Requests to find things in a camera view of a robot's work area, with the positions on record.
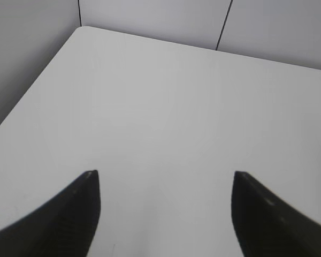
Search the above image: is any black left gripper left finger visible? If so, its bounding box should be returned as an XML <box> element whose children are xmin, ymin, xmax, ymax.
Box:
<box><xmin>0</xmin><ymin>170</ymin><xmax>100</xmax><ymax>256</ymax></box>

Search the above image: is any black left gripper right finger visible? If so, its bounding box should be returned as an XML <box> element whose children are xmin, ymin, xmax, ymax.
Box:
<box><xmin>231</xmin><ymin>171</ymin><xmax>321</xmax><ymax>256</ymax></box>

